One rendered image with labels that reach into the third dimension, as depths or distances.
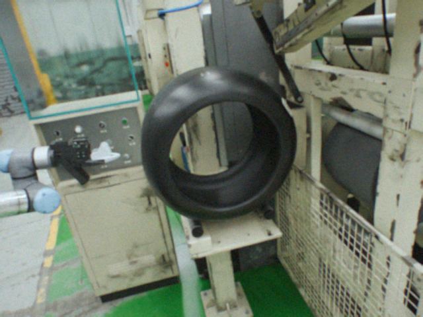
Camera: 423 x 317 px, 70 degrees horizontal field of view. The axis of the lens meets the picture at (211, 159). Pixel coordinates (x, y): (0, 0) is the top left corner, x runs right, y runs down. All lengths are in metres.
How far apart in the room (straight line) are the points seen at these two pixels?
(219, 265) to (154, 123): 1.03
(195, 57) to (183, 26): 0.12
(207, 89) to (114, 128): 0.88
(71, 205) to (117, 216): 0.26
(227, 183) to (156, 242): 0.80
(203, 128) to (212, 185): 0.26
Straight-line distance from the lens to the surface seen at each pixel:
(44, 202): 1.01
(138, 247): 2.00
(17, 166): 1.12
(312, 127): 1.49
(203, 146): 1.38
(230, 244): 1.21
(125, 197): 1.81
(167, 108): 0.95
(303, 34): 1.10
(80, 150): 1.07
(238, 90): 0.96
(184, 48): 1.29
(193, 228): 1.13
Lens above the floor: 1.58
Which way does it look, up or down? 24 degrees down
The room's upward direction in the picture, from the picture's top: 8 degrees counter-clockwise
